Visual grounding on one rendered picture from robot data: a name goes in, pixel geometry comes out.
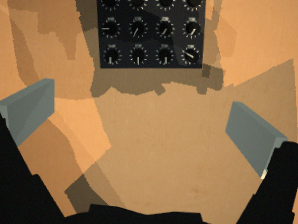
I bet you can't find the black knob panel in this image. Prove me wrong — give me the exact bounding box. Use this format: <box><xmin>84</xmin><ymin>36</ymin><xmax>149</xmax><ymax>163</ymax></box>
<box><xmin>97</xmin><ymin>0</ymin><xmax>206</xmax><ymax>69</ymax></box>

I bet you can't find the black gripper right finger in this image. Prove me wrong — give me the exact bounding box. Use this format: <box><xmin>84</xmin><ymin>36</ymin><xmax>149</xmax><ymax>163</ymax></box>
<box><xmin>225</xmin><ymin>101</ymin><xmax>298</xmax><ymax>224</ymax></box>

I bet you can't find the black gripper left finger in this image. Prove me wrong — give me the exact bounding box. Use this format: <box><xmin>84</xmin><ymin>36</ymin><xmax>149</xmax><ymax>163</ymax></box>
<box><xmin>0</xmin><ymin>78</ymin><xmax>69</xmax><ymax>224</ymax></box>

